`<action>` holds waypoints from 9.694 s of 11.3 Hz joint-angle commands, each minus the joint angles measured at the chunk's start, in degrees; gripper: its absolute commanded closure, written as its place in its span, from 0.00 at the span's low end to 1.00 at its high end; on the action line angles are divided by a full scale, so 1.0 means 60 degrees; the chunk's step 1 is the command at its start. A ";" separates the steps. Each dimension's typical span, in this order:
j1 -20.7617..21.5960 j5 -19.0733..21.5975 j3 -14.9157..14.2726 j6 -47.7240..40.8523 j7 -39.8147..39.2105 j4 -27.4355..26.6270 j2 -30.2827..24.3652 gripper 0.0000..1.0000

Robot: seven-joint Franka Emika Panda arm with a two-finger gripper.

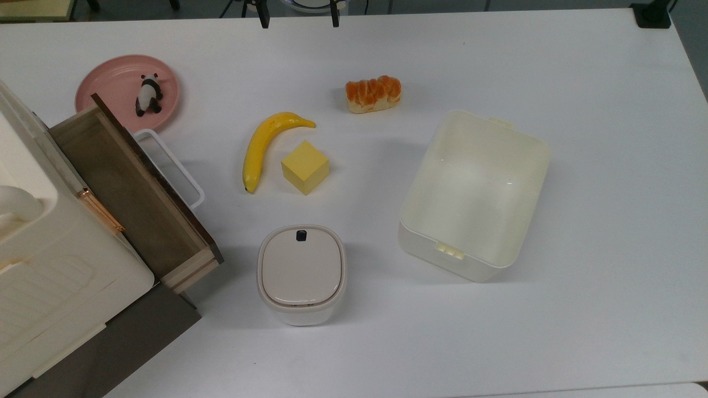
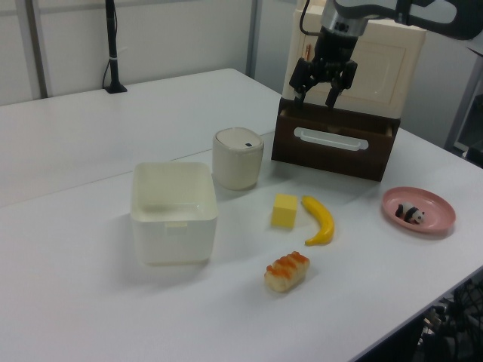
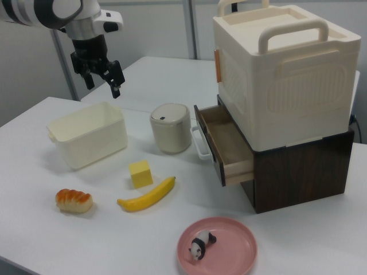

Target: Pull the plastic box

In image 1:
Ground cream plastic box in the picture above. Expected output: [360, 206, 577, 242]
[397, 109, 551, 283]

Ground black tripod legs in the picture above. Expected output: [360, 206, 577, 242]
[219, 0, 251, 18]

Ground orange glazed bread loaf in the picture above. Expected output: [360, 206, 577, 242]
[345, 75, 402, 114]

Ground yellow banana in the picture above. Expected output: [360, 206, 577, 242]
[242, 112, 317, 194]

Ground black white panda toy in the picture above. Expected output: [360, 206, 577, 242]
[135, 73, 164, 117]

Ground yellow cube block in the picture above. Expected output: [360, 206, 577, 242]
[281, 140, 330, 196]

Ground pink round plate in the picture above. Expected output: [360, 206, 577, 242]
[75, 54, 180, 133]

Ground open wooden drawer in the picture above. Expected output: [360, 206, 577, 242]
[49, 93, 225, 295]

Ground yellow side table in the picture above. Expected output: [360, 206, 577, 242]
[0, 0, 77, 23]

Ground cream lidded trash bin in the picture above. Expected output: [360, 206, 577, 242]
[256, 224, 348, 327]

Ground black table clamp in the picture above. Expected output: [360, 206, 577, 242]
[630, 2, 673, 29]

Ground cream plastic cabinet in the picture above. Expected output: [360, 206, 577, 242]
[0, 80, 155, 396]

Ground dark brown cabinet base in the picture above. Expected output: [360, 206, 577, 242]
[6, 282, 202, 398]

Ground white frame handle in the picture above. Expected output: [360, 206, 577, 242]
[133, 129, 206, 211]

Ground copper drawer handle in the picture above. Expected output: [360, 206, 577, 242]
[76, 188, 125, 234]

